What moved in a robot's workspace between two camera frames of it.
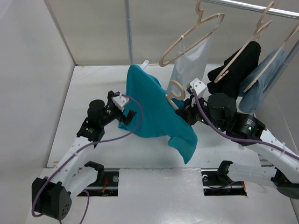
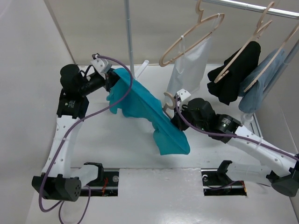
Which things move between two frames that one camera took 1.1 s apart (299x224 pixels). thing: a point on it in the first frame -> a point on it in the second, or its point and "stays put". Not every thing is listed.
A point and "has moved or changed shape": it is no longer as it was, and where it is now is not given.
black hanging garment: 230,83 stays put
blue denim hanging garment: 250,99 stays put
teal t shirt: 155,115 has moved or changed shape
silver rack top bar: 281,12 stays put
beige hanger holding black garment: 261,25 stays put
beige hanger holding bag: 200,22 stays put
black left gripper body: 112,112 -> 92,83
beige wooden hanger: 173,95 -> 169,106
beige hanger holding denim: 259,75 stays put
